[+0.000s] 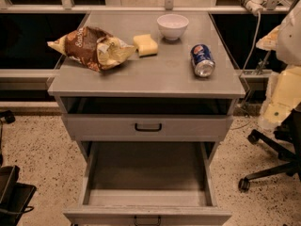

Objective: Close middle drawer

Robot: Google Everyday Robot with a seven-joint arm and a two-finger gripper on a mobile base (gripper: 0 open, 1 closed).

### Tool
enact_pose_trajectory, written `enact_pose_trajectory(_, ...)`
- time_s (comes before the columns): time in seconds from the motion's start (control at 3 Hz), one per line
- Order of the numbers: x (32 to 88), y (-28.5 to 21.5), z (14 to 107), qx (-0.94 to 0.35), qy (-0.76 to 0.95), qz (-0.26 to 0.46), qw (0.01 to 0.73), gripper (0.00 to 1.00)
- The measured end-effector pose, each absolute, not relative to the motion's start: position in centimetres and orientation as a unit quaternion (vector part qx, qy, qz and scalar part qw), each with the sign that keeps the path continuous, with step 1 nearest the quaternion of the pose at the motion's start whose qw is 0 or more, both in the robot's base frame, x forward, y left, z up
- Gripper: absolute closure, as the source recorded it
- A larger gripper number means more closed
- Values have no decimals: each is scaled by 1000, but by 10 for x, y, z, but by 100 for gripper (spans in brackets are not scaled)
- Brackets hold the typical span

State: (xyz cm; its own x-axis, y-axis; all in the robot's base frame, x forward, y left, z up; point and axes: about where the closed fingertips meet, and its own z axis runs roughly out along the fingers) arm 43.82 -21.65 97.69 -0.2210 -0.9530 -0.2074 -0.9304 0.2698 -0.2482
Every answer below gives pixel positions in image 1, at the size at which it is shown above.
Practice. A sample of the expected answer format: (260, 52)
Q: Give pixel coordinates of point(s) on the yellow sponge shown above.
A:
(145, 45)

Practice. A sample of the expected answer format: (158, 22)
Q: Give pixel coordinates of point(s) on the grey drawer cabinet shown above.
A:
(160, 85)

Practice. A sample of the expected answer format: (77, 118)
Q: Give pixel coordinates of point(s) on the white bowl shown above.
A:
(172, 26)

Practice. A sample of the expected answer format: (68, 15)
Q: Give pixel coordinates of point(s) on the brown chip bag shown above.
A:
(94, 48)

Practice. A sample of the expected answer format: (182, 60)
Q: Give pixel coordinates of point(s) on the metal clamp stand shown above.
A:
(261, 64)

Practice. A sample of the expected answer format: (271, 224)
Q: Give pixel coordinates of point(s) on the black bin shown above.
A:
(14, 196)

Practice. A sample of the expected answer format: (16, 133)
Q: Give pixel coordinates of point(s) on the grey top drawer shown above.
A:
(93, 127)

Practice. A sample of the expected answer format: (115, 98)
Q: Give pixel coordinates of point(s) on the blue soda can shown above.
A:
(202, 60)

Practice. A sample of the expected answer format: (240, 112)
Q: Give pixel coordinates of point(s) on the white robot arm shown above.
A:
(285, 40)

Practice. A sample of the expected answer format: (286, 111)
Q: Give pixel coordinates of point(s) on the black chair wheel left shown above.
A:
(8, 116)

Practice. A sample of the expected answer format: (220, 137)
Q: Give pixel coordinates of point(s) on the grey drawer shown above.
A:
(93, 127)
(147, 184)

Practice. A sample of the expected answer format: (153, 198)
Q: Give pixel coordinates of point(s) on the white power strip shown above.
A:
(253, 6)

